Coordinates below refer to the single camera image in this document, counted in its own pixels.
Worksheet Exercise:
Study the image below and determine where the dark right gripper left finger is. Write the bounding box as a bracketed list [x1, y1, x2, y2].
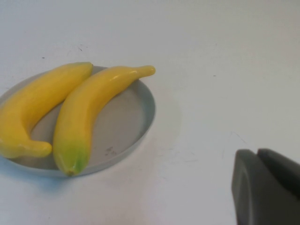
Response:
[231, 149, 300, 225]

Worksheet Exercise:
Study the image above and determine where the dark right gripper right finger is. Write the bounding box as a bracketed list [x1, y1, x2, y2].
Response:
[257, 148, 300, 195]

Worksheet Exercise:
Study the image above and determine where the yellow banana vivid green tip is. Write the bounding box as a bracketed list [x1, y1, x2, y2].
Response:
[52, 65, 156, 177]

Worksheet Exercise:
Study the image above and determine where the yellow banana faint green tip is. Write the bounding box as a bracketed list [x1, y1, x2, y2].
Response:
[0, 61, 94, 159]

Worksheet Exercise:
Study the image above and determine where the pale blue round plate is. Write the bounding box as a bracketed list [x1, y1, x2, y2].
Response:
[0, 65, 157, 178]

